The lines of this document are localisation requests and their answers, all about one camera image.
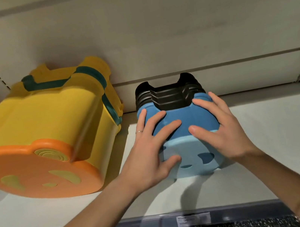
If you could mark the white price label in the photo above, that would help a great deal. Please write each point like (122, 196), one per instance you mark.
(194, 220)

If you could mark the person's left middle finger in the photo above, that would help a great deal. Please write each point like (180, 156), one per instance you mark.
(156, 123)

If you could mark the person's left hand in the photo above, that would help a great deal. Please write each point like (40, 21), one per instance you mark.
(142, 164)

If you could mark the person's right middle finger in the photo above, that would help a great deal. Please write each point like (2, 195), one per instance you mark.
(219, 103)

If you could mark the plain yellow plastic stool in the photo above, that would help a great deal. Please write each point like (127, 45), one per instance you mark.
(96, 62)

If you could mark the person's left thumb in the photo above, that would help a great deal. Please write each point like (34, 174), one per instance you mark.
(170, 163)

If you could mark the yellow stool with orange seat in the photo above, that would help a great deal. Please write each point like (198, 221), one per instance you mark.
(44, 126)

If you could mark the black nested plastic stools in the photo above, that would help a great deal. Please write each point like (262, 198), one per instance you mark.
(170, 96)

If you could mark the blue plastic stool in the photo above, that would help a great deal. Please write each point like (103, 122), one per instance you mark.
(184, 117)

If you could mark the person's right hand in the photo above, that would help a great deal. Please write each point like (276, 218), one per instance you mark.
(228, 136)

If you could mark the person's right thumb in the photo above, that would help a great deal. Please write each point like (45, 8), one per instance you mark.
(201, 135)

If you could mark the white store shelf board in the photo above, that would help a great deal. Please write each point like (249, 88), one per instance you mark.
(278, 137)

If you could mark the person's right forearm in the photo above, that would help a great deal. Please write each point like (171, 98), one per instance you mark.
(292, 188)

